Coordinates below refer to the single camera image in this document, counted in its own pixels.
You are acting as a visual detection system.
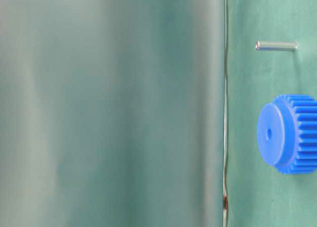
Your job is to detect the silver metal shaft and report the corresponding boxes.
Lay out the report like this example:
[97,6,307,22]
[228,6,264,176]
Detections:
[255,41,298,51]

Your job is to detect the blue plastic gear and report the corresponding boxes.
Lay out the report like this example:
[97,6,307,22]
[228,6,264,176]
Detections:
[257,94,317,174]

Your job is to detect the green table mat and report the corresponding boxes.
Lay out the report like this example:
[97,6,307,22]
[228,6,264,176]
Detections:
[226,0,317,227]

